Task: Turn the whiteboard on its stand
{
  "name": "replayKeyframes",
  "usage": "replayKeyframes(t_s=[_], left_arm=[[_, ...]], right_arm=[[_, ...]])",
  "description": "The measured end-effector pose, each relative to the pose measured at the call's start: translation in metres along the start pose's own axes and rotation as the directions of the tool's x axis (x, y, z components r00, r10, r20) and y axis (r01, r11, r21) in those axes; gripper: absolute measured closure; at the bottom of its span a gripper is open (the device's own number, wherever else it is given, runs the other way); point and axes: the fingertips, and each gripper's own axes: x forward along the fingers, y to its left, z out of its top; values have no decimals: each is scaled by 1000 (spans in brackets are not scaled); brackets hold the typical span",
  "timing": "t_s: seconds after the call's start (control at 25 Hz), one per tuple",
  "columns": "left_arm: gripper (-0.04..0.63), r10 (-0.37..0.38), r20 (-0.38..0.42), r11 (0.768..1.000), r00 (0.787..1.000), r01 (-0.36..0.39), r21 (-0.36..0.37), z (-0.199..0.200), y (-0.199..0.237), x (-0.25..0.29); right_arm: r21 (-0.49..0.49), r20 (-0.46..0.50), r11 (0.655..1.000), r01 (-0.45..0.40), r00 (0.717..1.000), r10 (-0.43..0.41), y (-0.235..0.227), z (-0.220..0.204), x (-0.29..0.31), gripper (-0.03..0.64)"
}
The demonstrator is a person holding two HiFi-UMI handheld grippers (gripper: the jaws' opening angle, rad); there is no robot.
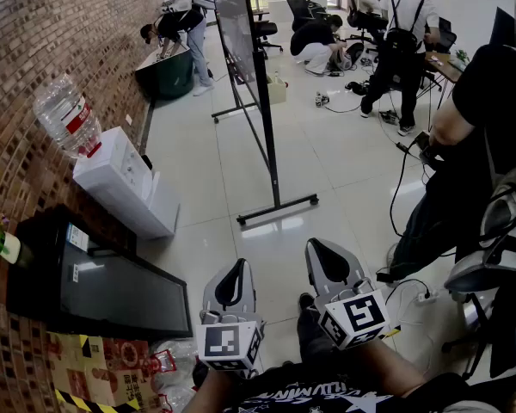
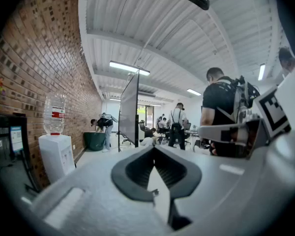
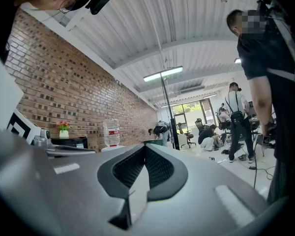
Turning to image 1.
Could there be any clear bag of empty bottles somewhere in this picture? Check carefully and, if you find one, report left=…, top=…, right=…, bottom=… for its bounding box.
left=149, top=339, right=200, bottom=413

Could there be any person's black shoe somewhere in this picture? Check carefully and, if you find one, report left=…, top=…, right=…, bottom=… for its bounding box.
left=298, top=293, right=324, bottom=316

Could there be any wooden desk with black legs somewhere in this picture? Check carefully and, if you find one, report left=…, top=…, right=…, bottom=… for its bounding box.
left=421, top=49, right=466, bottom=102

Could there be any black office chair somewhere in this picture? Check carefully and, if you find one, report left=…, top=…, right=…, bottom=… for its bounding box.
left=283, top=0, right=329, bottom=33
left=252, top=18, right=285, bottom=60

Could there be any large clear water bottle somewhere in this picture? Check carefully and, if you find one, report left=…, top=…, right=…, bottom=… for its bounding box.
left=33, top=73, right=103, bottom=159

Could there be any black power adapter cable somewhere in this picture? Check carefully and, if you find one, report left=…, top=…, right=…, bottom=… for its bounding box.
left=388, top=141, right=421, bottom=237

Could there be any person's black star-print shirt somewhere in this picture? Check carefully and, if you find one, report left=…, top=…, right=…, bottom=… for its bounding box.
left=221, top=361, right=513, bottom=413

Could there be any glass whiteboard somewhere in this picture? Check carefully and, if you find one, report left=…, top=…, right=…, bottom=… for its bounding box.
left=207, top=0, right=320, bottom=226

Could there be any printed cardboard box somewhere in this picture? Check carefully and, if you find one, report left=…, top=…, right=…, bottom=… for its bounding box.
left=46, top=332, right=161, bottom=413

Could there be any person's left forearm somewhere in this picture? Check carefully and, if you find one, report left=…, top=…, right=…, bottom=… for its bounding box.
left=182, top=364, right=244, bottom=413

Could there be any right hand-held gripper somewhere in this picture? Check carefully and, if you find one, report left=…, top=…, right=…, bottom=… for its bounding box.
left=305, top=237, right=391, bottom=351

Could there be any person's right forearm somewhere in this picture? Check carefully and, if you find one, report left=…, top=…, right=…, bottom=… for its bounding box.
left=350, top=336, right=427, bottom=399

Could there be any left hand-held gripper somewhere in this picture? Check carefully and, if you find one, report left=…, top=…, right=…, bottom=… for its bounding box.
left=195, top=258, right=267, bottom=379

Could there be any thin black cable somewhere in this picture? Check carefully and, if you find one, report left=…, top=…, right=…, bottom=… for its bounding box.
left=376, top=276, right=431, bottom=305

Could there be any white water dispenser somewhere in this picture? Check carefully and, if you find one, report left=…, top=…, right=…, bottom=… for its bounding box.
left=72, top=126, right=182, bottom=241

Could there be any black monitor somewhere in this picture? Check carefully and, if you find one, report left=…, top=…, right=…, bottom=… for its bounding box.
left=488, top=6, right=516, bottom=47

